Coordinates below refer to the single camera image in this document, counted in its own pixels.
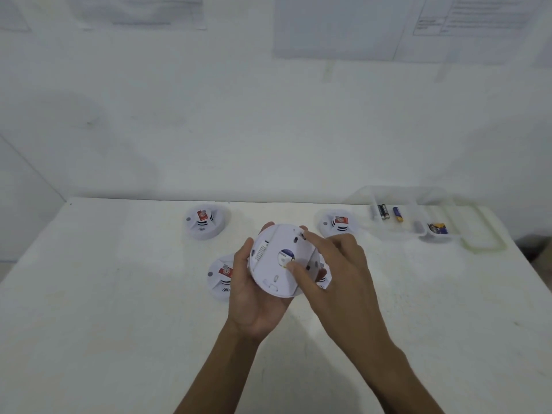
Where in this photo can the person's left hand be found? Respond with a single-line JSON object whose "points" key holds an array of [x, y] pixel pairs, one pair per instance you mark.
{"points": [[254, 308]]}

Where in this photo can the person's right hand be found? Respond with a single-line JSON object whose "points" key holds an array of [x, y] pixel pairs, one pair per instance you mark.
{"points": [[345, 280]]}

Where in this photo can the person's right thumb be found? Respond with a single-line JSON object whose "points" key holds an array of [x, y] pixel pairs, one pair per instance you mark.
{"points": [[302, 268]]}

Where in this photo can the person's left thumb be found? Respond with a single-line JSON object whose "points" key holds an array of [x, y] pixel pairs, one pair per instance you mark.
{"points": [[243, 256]]}

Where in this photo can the white round smoke detector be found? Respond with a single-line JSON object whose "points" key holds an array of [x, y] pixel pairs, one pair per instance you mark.
{"points": [[269, 258], [340, 224], [221, 278], [323, 283], [206, 223]]}

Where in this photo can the person's left forearm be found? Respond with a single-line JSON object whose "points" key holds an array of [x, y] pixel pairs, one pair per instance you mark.
{"points": [[218, 375]]}

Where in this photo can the person's right forearm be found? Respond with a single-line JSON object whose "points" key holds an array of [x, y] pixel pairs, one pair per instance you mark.
{"points": [[396, 383]]}

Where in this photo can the black battery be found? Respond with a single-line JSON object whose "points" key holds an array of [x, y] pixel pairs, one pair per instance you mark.
{"points": [[380, 212], [386, 212]]}

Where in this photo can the blue and yellow battery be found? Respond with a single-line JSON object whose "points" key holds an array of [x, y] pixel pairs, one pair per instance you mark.
{"points": [[437, 228], [398, 214]]}

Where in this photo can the clear plastic compartment box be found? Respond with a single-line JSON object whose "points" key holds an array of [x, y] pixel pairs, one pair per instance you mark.
{"points": [[409, 219]]}

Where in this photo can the clear plastic box lid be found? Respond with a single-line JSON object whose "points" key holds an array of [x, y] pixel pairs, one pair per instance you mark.
{"points": [[483, 237]]}

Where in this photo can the white printed paper sheet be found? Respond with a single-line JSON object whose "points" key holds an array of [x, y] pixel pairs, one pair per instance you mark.
{"points": [[483, 25]]}

